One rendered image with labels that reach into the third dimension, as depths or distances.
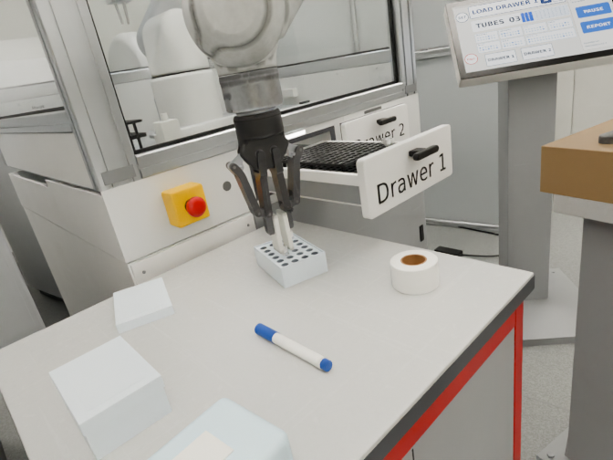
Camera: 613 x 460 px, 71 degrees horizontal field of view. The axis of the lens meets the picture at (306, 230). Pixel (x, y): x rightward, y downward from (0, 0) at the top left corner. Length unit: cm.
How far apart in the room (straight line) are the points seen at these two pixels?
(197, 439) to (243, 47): 37
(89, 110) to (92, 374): 46
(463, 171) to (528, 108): 102
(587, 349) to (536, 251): 77
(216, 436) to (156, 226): 55
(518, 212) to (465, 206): 95
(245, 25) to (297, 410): 39
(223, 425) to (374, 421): 15
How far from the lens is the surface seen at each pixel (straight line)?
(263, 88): 66
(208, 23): 46
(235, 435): 43
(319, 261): 73
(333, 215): 121
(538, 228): 188
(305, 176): 89
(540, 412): 159
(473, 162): 265
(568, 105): 379
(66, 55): 86
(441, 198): 279
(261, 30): 47
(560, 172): 102
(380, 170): 79
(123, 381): 54
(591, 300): 114
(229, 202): 98
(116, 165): 86
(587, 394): 129
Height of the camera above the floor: 110
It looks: 21 degrees down
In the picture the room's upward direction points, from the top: 10 degrees counter-clockwise
